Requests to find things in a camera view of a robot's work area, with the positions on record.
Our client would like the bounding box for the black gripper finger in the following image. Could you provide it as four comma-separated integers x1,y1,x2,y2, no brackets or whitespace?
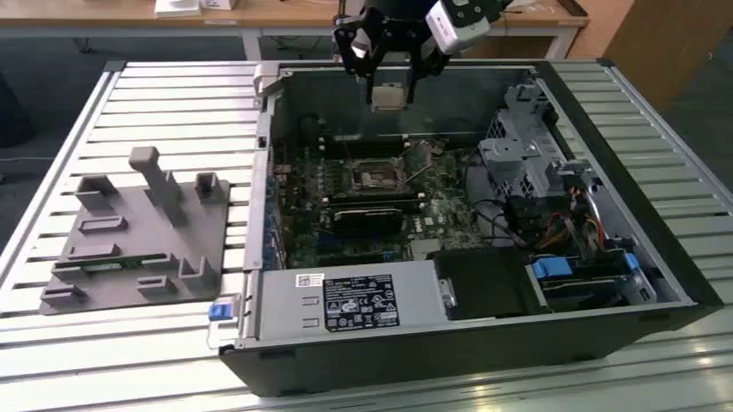
334,15,384,106
402,23,456,106

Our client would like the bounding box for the silver square CPU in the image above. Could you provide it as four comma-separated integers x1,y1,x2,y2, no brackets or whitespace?
370,83,409,113

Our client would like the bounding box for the black RAM slot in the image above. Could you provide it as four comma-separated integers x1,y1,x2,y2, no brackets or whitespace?
324,136,402,149
326,192,417,203
330,199,421,212
326,145,402,159

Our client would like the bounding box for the black CPU socket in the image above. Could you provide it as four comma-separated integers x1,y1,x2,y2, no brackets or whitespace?
349,156,413,193

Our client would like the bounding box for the grey plastic case latch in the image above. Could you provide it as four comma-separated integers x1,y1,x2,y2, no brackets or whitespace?
253,63,286,99

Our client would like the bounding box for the metal disk bay cage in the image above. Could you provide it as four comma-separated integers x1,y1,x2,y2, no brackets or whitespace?
478,83,603,201

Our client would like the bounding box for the white cardboard box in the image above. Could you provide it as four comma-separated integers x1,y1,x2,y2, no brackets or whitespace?
154,0,203,19

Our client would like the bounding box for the green motherboard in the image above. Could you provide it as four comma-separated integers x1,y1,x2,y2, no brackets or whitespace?
269,136,488,270

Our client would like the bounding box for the black graphics card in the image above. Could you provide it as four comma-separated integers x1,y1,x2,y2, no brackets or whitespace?
329,208,406,239

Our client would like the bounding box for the small silver heatsink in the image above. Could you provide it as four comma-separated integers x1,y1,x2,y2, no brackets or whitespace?
410,239,448,260

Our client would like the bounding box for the wooden cabinet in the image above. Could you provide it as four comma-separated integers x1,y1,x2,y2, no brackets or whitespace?
567,0,733,113

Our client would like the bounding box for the long wooden desk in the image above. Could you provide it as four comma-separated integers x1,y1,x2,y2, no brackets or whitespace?
0,0,592,61

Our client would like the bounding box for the black plastic shroud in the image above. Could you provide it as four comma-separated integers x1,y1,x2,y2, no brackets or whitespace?
426,246,555,322

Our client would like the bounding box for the blue disk carrier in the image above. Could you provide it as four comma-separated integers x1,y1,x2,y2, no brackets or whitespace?
531,256,575,283

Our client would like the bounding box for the silver power supply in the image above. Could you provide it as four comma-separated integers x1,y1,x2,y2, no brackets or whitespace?
251,260,448,340

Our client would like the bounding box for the grey parts rack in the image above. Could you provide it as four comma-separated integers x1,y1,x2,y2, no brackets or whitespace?
37,145,231,317

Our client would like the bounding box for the black disk drive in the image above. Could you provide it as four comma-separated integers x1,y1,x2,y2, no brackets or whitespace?
537,265,629,310

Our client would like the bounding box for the green RAM stick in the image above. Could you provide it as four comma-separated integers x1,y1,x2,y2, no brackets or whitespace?
79,253,167,272

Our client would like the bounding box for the black open PC case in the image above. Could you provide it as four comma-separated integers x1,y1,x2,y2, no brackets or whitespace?
217,58,724,398

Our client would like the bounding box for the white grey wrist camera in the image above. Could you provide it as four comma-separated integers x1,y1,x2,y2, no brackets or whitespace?
424,0,494,56

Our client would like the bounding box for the yellow wire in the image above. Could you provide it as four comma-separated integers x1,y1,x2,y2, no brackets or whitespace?
544,222,575,250

